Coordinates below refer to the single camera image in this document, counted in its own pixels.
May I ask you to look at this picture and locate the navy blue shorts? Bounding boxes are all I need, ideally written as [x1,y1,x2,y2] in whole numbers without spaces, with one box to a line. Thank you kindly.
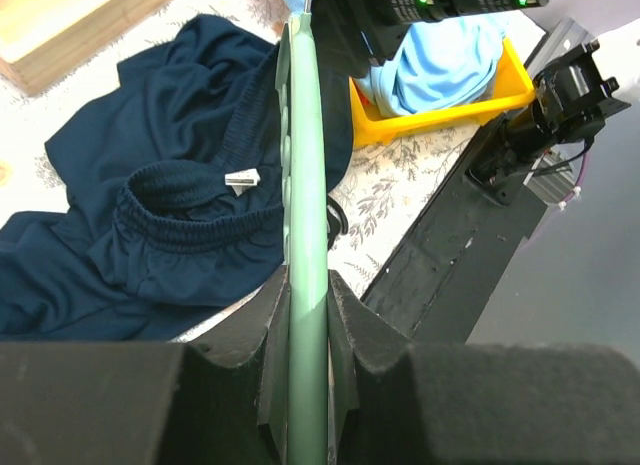
[0,13,355,344]

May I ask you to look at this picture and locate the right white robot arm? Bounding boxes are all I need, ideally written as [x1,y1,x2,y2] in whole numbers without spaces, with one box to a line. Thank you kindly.
[303,0,639,205]

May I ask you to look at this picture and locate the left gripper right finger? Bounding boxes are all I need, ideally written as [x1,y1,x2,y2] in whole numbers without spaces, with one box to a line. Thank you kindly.
[327,272,639,464]

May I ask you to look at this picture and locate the yellow plastic tray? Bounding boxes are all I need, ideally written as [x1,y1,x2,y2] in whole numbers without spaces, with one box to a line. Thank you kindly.
[349,39,535,149]

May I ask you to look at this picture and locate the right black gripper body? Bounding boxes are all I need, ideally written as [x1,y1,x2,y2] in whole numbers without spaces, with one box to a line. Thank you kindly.
[311,0,400,78]

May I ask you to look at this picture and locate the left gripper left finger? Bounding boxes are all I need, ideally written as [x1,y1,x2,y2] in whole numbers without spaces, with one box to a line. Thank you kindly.
[1,268,291,464]

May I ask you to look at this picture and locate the light blue shorts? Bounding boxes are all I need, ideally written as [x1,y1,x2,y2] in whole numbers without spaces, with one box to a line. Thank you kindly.
[279,0,506,117]

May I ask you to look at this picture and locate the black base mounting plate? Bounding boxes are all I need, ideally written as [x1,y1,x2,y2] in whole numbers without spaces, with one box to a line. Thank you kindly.
[359,17,601,344]

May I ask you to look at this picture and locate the floral table mat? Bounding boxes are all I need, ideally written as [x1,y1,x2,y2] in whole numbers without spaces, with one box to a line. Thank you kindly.
[1,0,476,294]

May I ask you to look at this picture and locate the green hanger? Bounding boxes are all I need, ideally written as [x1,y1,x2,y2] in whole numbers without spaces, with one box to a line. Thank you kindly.
[275,0,328,464]

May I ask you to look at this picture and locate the wooden clothes rack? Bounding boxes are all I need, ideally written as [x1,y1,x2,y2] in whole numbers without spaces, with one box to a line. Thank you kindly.
[1,0,171,95]

